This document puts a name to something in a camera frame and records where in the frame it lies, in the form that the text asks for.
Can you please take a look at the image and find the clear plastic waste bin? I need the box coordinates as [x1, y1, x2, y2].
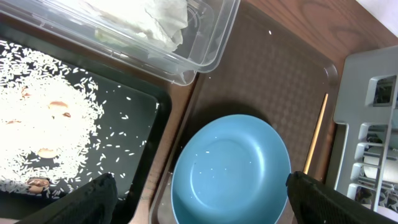
[1, 0, 239, 86]

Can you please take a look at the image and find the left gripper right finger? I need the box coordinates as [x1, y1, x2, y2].
[286, 171, 392, 224]

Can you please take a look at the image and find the brown serving tray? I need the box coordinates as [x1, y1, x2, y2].
[149, 1, 338, 223]

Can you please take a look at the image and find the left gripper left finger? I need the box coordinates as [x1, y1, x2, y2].
[17, 174, 118, 224]

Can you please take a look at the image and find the white napkin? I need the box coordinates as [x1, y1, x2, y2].
[79, 0, 188, 52]

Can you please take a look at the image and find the grey dishwasher rack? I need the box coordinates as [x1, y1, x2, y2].
[326, 46, 397, 219]

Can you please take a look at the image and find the black rectangular tray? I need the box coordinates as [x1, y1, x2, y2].
[1, 25, 171, 223]

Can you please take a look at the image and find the white rice pile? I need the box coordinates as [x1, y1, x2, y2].
[0, 39, 160, 200]

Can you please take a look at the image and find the dark blue plate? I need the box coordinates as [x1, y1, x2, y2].
[171, 114, 291, 223]

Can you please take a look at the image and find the cream cup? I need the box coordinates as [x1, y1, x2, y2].
[363, 147, 397, 183]

